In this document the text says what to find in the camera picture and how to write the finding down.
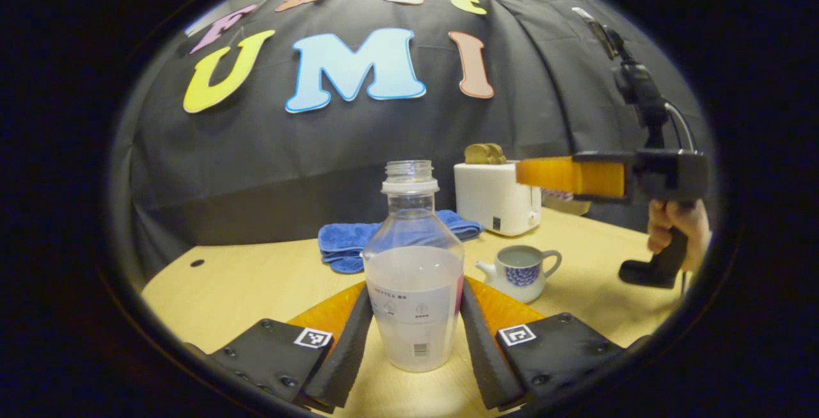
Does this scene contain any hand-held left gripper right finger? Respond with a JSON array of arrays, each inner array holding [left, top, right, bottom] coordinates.
[[459, 277, 651, 414]]

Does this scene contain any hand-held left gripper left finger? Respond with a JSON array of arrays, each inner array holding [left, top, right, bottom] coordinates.
[[182, 280, 376, 415]]

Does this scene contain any white blue patterned teacup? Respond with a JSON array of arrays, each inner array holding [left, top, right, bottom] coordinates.
[[475, 245, 563, 304]]

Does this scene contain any clear plastic water bottle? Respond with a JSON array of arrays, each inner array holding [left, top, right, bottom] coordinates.
[[362, 160, 465, 373]]

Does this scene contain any white toaster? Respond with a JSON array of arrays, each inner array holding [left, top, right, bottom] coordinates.
[[454, 161, 543, 237]]

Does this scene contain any blue folded towel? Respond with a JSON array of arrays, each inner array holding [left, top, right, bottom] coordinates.
[[318, 209, 484, 275]]

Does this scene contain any black backdrop cloth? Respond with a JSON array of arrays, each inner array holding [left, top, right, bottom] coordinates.
[[109, 0, 714, 278]]

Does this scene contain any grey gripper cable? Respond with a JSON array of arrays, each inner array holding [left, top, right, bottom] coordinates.
[[664, 102, 697, 151]]

